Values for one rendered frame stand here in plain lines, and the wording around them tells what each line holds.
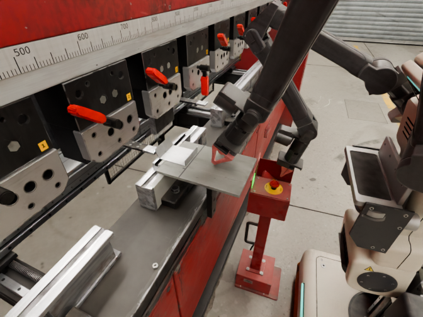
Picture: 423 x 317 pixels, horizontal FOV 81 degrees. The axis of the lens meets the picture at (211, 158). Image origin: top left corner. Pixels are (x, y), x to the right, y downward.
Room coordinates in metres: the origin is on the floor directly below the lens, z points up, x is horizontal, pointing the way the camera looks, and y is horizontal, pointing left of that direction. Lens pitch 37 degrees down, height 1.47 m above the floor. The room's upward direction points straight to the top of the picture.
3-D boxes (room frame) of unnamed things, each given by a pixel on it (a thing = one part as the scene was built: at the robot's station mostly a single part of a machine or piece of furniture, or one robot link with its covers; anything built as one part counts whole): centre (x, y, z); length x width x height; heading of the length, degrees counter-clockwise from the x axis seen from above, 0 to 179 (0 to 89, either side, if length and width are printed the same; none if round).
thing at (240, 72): (2.05, -0.04, 0.81); 0.64 x 0.08 x 0.14; 67
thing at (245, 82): (1.82, -0.35, 0.92); 1.67 x 0.06 x 0.10; 157
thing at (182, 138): (0.69, 0.13, 0.99); 0.20 x 0.03 x 0.03; 157
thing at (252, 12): (1.37, -0.16, 1.26); 0.15 x 0.09 x 0.17; 157
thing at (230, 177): (0.60, 0.01, 1.00); 0.26 x 0.18 x 0.01; 67
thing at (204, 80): (0.78, 0.03, 1.20); 0.04 x 0.02 x 0.10; 67
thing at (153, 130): (0.66, 0.15, 1.13); 0.10 x 0.02 x 0.10; 157
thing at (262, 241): (0.77, -0.26, 0.39); 0.05 x 0.05 x 0.54; 71
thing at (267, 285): (0.76, -0.28, 0.06); 0.25 x 0.20 x 0.12; 71
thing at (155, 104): (0.64, 0.15, 1.26); 0.15 x 0.09 x 0.17; 157
